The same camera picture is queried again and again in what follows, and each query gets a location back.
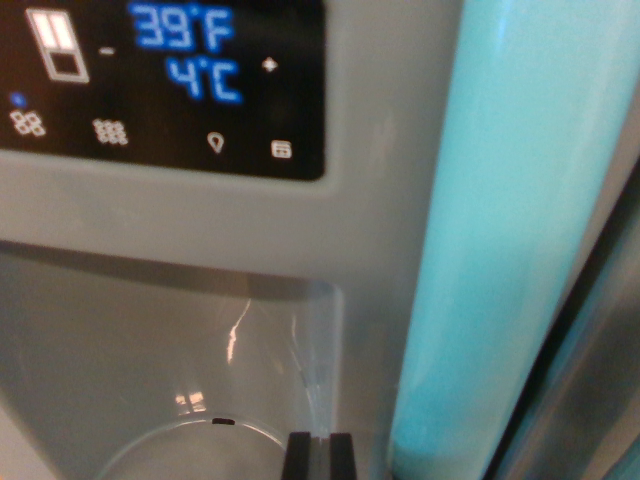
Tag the black temperature display panel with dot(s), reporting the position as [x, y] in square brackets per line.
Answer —
[150, 125]

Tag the grey toy refrigerator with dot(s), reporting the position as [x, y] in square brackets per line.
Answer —
[370, 225]

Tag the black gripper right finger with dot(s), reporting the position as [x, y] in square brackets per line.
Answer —
[342, 460]

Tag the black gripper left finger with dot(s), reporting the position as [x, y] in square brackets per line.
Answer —
[297, 460]

